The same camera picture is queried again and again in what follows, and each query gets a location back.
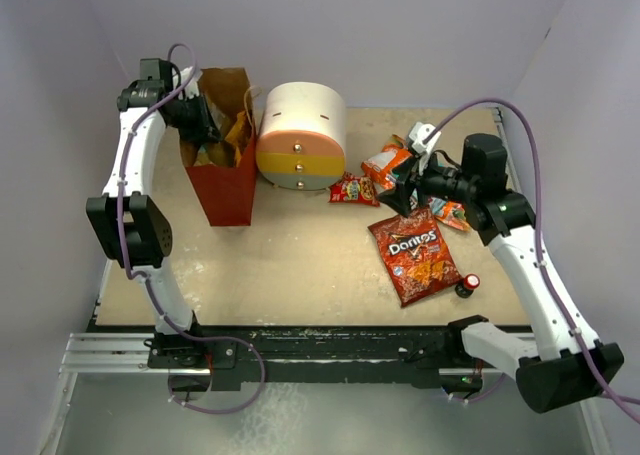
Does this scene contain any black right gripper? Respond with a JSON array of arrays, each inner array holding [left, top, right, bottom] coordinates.
[[377, 147, 477, 217]]

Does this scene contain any gold foil snack bag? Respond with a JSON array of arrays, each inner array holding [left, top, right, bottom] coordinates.
[[194, 95, 234, 168]]

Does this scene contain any orange kettle chips bag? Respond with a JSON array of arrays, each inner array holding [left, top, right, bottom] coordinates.
[[224, 111, 253, 167]]

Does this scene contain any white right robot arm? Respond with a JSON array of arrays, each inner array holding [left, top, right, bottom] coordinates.
[[380, 133, 624, 413]]

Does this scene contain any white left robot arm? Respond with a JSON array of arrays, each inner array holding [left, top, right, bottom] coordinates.
[[86, 58, 220, 367]]

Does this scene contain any orange white snack bag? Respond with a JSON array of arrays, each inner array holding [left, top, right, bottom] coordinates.
[[361, 135, 471, 232]]

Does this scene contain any red brown paper bag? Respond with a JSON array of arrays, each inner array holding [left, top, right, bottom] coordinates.
[[180, 67, 260, 227]]

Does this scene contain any red Doritos chip bag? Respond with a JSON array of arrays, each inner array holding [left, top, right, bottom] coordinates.
[[368, 208, 463, 307]]

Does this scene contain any small red nut snack pack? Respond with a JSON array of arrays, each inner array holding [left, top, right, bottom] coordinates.
[[329, 172, 380, 207]]

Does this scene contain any white round drawer cabinet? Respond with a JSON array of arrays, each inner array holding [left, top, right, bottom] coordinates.
[[256, 81, 346, 191]]

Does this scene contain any red emergency stop button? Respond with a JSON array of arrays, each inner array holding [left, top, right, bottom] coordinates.
[[455, 274, 481, 299]]

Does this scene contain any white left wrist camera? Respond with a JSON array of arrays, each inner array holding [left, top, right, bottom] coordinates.
[[181, 66, 202, 100]]

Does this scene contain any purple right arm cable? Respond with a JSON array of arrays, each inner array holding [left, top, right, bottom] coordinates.
[[424, 98, 640, 420]]

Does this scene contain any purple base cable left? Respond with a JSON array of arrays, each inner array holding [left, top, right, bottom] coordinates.
[[167, 334, 270, 417]]

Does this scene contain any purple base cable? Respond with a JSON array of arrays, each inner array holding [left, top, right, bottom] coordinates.
[[167, 334, 270, 417], [447, 364, 509, 406]]

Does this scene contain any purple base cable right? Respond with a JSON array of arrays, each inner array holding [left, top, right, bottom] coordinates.
[[447, 364, 509, 406]]

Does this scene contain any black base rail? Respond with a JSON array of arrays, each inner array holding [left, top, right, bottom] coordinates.
[[144, 325, 487, 397]]

